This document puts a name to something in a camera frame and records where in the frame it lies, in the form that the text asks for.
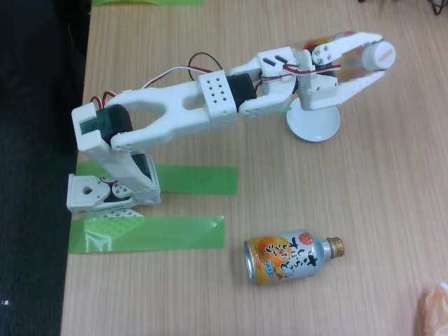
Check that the orange drink aluminium bottle can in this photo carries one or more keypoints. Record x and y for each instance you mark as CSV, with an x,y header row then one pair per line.
x,y
280,259

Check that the orange translucent plastic bag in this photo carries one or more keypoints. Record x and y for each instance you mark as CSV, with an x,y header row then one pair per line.
x,y
437,311

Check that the green tape at table edge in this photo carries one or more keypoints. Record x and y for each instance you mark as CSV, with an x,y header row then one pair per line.
x,y
147,2

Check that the long green tape strip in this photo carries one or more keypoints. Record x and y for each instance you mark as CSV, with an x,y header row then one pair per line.
x,y
168,234

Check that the short green tape strip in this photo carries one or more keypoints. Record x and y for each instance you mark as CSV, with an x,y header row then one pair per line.
x,y
199,180

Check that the small white round plate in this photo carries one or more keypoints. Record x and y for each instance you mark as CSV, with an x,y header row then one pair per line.
x,y
315,126

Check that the clear plastic bottle orange label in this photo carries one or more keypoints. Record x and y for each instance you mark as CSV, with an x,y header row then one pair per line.
x,y
378,56

